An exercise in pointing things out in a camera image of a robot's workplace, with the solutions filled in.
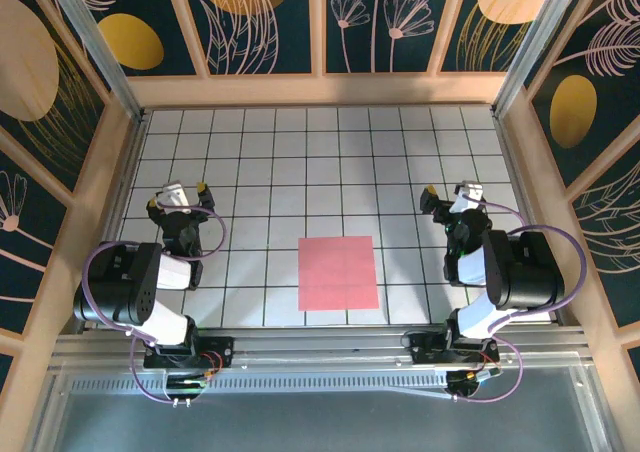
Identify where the pink cloth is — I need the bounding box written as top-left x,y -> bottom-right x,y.
297,235 -> 380,313

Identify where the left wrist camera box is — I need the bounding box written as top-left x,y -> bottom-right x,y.
159,181 -> 194,208

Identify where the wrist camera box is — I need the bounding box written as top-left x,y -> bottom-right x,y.
159,181 -> 194,208
452,180 -> 486,213

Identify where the aluminium side rail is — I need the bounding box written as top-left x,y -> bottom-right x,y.
79,116 -> 149,333
492,111 -> 569,326

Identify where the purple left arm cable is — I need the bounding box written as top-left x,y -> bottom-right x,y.
82,202 -> 229,404

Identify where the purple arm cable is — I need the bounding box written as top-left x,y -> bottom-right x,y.
462,194 -> 587,403
82,202 -> 229,404

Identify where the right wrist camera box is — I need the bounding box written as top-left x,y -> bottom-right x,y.
452,180 -> 486,213

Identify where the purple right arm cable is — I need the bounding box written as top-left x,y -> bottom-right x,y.
462,194 -> 587,403

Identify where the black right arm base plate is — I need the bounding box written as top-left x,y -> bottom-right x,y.
409,332 -> 500,366

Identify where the small wired control board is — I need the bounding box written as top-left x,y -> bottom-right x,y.
434,366 -> 501,401
164,371 -> 209,406

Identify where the aluminium corner post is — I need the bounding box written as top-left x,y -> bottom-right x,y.
491,0 -> 589,118
38,0 -> 149,123

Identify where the long aluminium base rail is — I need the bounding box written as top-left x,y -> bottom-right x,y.
49,326 -> 591,373

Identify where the slotted grey cable duct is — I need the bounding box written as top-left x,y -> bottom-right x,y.
69,371 -> 451,394

